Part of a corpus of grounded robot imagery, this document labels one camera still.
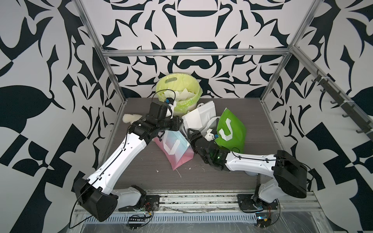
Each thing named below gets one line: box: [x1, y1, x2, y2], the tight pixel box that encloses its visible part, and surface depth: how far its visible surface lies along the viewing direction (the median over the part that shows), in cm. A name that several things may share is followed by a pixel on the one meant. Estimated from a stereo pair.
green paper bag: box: [214, 107, 247, 154], surface depth 85 cm
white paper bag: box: [181, 100, 221, 134], surface depth 85 cm
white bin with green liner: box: [155, 72, 204, 116], surface depth 96 cm
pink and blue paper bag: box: [152, 130, 195, 171], surface depth 77 cm
